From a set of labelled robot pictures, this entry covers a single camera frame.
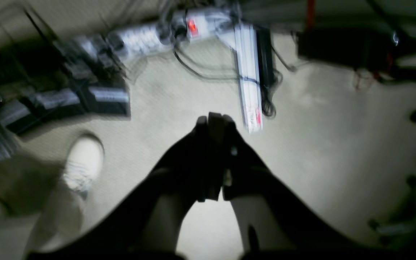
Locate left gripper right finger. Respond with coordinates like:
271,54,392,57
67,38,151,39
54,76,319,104
222,115,402,260

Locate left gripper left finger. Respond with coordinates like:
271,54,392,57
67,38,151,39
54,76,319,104
27,116,212,260

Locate white sneaker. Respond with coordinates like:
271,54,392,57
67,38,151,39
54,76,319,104
62,132,105,200

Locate beige trouser leg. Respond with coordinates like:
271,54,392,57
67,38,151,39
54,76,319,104
0,154,85,253

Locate white power strip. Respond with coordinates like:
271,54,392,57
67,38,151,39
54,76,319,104
74,7,235,61

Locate black power adapter box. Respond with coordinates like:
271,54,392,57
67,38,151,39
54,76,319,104
297,29,399,72

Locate white aluminium frame leg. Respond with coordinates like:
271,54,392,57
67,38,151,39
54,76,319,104
233,23,263,133

